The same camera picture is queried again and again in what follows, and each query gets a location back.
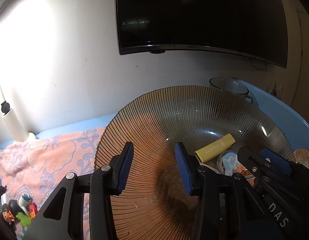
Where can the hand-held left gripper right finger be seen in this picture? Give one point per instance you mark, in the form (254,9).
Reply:
(183,170)

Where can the small red toy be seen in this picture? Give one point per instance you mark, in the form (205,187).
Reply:
(32,210)

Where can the white desk lamp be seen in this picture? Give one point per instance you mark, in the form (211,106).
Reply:
(13,125)

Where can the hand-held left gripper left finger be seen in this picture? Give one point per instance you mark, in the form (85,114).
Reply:
(125,170)

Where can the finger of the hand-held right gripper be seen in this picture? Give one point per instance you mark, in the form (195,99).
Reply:
(248,160)
(277,160)

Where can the translucent green figure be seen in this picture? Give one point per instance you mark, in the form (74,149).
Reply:
(23,220)

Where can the ribbed glass bowl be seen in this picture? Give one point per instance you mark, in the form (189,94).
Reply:
(169,120)

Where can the black wall television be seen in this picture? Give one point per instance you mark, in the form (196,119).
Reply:
(194,17)

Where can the pink oval case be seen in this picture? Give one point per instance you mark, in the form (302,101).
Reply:
(228,163)

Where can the yellow lighter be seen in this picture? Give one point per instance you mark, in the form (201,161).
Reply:
(214,148)

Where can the grey mug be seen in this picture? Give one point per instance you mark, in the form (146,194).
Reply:
(229,90)

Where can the black haired doll figure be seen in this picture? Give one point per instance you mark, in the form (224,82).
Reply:
(7,213)

